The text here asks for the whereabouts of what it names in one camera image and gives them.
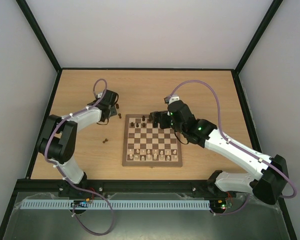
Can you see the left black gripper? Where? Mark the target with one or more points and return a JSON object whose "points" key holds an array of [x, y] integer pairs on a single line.
{"points": [[114, 111]]}

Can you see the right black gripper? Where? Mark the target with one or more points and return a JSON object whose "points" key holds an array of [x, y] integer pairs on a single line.
{"points": [[161, 119]]}

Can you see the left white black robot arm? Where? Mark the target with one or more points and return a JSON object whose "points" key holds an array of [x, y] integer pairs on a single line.
{"points": [[57, 140]]}

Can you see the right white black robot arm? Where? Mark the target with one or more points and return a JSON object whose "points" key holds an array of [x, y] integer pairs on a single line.
{"points": [[266, 176]]}

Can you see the wooden chess board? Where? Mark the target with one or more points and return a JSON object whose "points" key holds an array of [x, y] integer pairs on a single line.
{"points": [[149, 138]]}

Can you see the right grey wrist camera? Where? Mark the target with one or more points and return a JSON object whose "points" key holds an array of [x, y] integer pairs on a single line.
{"points": [[171, 98]]}

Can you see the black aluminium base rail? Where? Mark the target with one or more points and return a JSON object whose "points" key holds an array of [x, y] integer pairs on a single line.
{"points": [[206, 189]]}

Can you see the light blue cable duct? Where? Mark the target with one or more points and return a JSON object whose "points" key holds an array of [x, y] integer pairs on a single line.
{"points": [[62, 204]]}

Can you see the black frame post left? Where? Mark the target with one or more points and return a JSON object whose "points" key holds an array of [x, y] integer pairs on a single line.
{"points": [[28, 14]]}

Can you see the black frame post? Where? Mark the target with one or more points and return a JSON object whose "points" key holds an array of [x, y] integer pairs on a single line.
{"points": [[266, 20], [28, 14]]}

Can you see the black frame post right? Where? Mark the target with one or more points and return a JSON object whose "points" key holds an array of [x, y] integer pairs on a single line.
{"points": [[266, 20]]}

